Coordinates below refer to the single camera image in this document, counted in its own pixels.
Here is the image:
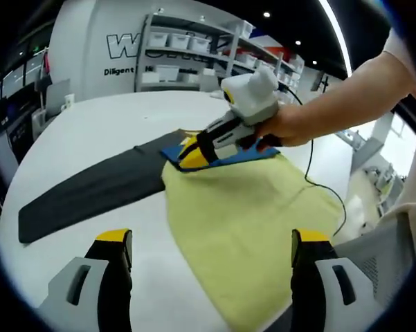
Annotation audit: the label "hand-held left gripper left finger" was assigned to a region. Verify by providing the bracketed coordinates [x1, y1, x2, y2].
[37, 228, 133, 332]

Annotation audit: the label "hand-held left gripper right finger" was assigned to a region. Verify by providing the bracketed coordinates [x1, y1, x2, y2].
[290, 228, 383, 332]

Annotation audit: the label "yellow garment with blue sleeve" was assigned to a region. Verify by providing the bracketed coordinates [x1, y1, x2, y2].
[159, 128, 344, 332]

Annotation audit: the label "person's right hand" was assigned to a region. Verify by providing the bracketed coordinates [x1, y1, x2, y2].
[254, 103, 319, 153]

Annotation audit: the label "grey mesh office chair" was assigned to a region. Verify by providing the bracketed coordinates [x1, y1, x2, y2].
[334, 212, 416, 308]

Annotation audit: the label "grey metal shelf rack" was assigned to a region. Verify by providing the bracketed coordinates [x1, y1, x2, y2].
[134, 13, 305, 94]

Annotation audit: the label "rows of white storage bins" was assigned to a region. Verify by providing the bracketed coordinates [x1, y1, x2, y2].
[148, 20, 304, 91]

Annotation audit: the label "white ceiling light strip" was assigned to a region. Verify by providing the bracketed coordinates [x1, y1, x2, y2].
[318, 0, 354, 77]

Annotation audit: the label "person's beige clothing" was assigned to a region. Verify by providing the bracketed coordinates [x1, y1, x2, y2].
[380, 29, 416, 257]

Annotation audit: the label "grey flat panel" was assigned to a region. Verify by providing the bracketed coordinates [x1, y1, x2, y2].
[45, 78, 72, 120]

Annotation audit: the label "white storage box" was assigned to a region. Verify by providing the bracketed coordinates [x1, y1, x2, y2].
[30, 110, 46, 139]

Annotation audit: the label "red hanging cloth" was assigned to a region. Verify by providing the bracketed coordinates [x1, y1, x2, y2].
[43, 51, 53, 84]

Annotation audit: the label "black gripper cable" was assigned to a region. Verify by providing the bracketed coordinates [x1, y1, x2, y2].
[278, 84, 347, 238]

